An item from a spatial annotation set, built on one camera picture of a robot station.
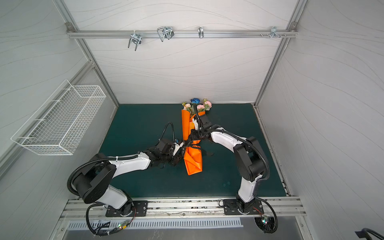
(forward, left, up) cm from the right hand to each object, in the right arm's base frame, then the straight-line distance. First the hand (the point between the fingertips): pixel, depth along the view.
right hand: (194, 131), depth 93 cm
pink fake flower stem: (+28, -8, -5) cm, 29 cm away
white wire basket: (-16, +62, +25) cm, 69 cm away
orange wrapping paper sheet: (-13, 0, -6) cm, 15 cm away
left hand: (-14, +6, -6) cm, 16 cm away
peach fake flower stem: (+27, +8, -5) cm, 28 cm away
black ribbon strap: (-7, +2, -3) cm, 8 cm away
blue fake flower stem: (+28, +1, -1) cm, 28 cm away
